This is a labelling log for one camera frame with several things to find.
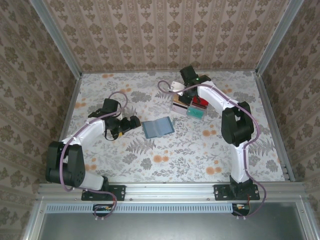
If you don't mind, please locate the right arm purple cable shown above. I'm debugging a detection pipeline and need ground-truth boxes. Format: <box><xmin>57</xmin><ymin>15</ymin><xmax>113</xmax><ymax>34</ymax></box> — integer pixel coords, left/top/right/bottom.
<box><xmin>157</xmin><ymin>80</ymin><xmax>268</xmax><ymax>220</ymax></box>

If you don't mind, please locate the aluminium side rail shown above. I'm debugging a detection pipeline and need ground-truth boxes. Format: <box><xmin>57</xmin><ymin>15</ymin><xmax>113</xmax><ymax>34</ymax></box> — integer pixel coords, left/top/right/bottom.
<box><xmin>46</xmin><ymin>73</ymin><xmax>84</xmax><ymax>183</ymax></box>
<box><xmin>253</xmin><ymin>71</ymin><xmax>297</xmax><ymax>183</ymax></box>

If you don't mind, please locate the grey metal panel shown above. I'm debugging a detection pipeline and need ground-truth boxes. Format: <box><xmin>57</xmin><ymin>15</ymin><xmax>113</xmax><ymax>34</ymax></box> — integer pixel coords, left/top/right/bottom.
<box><xmin>22</xmin><ymin>199</ymin><xmax>320</xmax><ymax>240</ymax></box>

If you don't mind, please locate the pale pink blossom card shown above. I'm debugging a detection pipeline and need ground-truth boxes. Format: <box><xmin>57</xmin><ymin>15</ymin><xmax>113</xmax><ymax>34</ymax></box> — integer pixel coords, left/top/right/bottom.
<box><xmin>171</xmin><ymin>101</ymin><xmax>189</xmax><ymax>114</ymax></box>

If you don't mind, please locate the teal leather card holder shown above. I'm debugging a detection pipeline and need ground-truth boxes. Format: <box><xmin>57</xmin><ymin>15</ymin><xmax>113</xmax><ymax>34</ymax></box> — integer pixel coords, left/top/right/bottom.
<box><xmin>141</xmin><ymin>116</ymin><xmax>175</xmax><ymax>139</ymax></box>

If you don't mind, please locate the teal VIP card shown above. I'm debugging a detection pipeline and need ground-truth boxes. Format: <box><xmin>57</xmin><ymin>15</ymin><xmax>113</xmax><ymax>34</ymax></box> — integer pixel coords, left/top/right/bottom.
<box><xmin>186</xmin><ymin>106</ymin><xmax>206</xmax><ymax>120</ymax></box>

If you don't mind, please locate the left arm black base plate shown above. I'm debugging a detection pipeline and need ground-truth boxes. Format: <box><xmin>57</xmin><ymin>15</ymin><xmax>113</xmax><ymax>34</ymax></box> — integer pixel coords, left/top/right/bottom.
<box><xmin>80</xmin><ymin>184</ymin><xmax>126</xmax><ymax>202</ymax></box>

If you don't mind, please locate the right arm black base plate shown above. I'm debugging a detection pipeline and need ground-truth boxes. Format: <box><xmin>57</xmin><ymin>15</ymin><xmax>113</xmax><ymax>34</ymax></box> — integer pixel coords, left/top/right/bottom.
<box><xmin>213</xmin><ymin>184</ymin><xmax>261</xmax><ymax>202</ymax></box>

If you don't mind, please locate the floral table cover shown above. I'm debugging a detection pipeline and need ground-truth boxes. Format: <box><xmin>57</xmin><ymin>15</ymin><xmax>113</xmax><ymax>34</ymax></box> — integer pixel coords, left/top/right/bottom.
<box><xmin>53</xmin><ymin>71</ymin><xmax>288</xmax><ymax>184</ymax></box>

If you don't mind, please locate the red card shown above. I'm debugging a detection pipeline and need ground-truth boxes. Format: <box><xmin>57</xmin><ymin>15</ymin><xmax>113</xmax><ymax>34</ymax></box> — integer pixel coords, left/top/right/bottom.
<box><xmin>191</xmin><ymin>97</ymin><xmax>209</xmax><ymax>111</ymax></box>

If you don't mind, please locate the clear acrylic organizer box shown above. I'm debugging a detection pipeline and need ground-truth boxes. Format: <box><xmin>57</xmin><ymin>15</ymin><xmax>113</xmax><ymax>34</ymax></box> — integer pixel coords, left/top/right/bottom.
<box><xmin>169</xmin><ymin>92</ymin><xmax>210</xmax><ymax>121</ymax></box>

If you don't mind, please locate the grey slotted cable duct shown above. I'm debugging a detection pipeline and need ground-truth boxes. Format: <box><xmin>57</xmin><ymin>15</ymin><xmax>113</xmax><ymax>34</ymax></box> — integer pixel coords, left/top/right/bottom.
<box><xmin>45</xmin><ymin>202</ymin><xmax>235</xmax><ymax>214</ymax></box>

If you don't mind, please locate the black cable connector port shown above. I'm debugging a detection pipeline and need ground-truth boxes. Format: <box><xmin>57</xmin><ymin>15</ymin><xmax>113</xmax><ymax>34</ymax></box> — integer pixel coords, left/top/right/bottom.
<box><xmin>231</xmin><ymin>202</ymin><xmax>251</xmax><ymax>217</ymax></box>
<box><xmin>92</xmin><ymin>203</ymin><xmax>114</xmax><ymax>218</ymax></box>

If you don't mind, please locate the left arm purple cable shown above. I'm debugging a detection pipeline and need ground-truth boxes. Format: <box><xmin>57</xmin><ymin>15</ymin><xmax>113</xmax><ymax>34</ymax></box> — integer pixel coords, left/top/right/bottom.
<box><xmin>59</xmin><ymin>91</ymin><xmax>130</xmax><ymax>221</ymax></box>

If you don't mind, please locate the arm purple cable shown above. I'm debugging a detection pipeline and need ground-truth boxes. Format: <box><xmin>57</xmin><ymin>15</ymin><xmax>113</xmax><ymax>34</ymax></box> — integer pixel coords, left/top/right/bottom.
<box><xmin>157</xmin><ymin>80</ymin><xmax>268</xmax><ymax>220</ymax></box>
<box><xmin>59</xmin><ymin>91</ymin><xmax>130</xmax><ymax>221</ymax></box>

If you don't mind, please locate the aluminium back rail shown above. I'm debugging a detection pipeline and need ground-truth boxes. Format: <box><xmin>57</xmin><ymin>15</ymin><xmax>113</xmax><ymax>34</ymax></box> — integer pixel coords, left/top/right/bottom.
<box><xmin>81</xmin><ymin>69</ymin><xmax>258</xmax><ymax>75</ymax></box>

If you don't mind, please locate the aluminium corner post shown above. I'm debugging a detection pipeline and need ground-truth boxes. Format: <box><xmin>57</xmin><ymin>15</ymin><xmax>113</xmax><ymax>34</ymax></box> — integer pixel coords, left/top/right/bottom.
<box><xmin>29</xmin><ymin>0</ymin><xmax>84</xmax><ymax>78</ymax></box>
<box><xmin>254</xmin><ymin>0</ymin><xmax>305</xmax><ymax>76</ymax></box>

